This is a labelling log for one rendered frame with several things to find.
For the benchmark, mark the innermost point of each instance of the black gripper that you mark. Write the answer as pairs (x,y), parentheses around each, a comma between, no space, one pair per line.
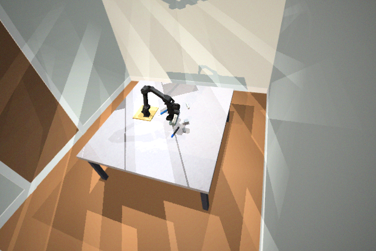
(170,116)

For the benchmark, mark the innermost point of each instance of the keyboard with white letter keys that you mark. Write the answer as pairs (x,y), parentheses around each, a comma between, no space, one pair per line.
(173,122)

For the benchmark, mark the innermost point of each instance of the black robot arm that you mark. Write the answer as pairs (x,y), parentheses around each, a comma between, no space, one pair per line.
(166,99)

